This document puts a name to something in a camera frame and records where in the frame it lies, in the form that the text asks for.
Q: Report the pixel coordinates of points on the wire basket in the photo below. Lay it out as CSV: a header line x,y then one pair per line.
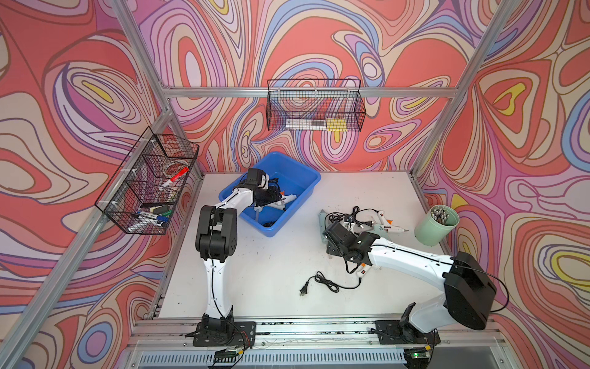
x,y
315,98
154,158

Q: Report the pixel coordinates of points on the left wire basket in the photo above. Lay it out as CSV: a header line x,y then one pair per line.
x,y
154,158

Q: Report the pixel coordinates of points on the red marker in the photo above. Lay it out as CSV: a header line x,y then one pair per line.
x,y
172,181

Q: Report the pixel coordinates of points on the white box in basket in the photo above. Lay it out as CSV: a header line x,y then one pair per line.
x,y
306,124

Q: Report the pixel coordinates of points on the back wire basket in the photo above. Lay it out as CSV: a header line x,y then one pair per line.
x,y
315,98

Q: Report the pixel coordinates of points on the green pen holder cup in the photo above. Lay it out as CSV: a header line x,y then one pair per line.
x,y
438,222

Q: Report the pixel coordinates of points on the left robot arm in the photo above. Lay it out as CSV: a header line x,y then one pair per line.
x,y
217,234

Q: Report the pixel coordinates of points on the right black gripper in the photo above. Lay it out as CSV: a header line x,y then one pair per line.
x,y
330,249

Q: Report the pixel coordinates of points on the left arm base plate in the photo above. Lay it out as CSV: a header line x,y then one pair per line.
x,y
219,332

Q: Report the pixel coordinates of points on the aluminium front rail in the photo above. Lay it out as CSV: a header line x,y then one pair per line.
x,y
362,341

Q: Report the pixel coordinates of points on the yellow box in basket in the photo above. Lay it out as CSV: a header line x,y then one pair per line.
x,y
336,124

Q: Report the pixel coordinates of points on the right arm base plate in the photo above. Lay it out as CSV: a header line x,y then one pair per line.
x,y
393,332

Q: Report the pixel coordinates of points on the blue plastic storage box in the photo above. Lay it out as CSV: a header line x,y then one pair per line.
x,y
294,178

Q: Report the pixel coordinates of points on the blue marker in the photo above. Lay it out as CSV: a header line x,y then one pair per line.
x,y
154,217

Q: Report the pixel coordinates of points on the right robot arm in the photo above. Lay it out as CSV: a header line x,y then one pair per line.
x,y
466,291

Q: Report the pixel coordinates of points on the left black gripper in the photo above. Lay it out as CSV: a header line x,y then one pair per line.
x,y
272,195

